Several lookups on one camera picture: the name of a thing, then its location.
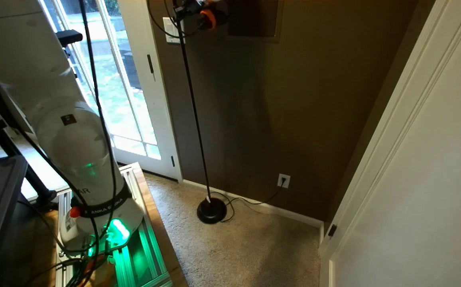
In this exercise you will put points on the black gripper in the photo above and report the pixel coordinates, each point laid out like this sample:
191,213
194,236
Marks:
192,9

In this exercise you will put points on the black floor lamp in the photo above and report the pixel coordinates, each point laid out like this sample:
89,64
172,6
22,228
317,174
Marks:
212,210

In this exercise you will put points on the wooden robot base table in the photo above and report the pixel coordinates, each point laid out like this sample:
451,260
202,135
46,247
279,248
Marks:
159,228

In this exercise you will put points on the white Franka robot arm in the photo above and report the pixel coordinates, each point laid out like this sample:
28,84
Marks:
71,143

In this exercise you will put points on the black French door hinge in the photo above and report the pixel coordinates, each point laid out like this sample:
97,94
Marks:
173,161
151,65

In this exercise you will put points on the white glass French door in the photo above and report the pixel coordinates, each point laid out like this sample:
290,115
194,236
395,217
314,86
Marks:
159,116

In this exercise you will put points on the white baseboard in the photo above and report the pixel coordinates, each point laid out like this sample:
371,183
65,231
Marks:
283,212

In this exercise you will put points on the black tripod stand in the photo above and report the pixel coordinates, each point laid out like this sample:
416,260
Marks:
7,143

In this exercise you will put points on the black room door hinge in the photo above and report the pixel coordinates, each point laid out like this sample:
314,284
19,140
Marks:
333,229

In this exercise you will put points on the white room door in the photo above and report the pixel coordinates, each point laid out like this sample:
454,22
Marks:
427,185

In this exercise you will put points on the orange wrist mount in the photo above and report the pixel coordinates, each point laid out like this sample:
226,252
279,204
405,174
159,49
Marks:
208,17

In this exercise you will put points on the white light switch plate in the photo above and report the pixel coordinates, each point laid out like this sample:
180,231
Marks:
170,32

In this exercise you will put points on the black external camera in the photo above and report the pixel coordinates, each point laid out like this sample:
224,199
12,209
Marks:
71,35

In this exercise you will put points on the white wall outlet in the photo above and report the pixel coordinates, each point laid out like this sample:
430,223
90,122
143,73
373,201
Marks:
283,180

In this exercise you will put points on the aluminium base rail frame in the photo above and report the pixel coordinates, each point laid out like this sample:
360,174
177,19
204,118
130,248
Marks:
143,260

